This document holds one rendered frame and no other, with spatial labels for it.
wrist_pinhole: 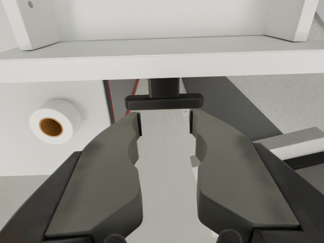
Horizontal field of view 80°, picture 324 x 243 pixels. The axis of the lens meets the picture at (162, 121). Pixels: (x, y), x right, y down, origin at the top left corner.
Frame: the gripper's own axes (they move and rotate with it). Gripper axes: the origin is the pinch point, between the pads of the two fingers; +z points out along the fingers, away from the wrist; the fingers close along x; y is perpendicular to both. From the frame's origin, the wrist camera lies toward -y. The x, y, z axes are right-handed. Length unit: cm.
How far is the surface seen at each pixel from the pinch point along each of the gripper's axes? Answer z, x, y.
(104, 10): 12.8, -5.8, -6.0
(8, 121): 20.4, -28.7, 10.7
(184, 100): 5.3, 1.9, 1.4
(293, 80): 97, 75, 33
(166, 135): 97, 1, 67
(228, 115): 44, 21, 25
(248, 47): 5.7, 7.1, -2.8
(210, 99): 58, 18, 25
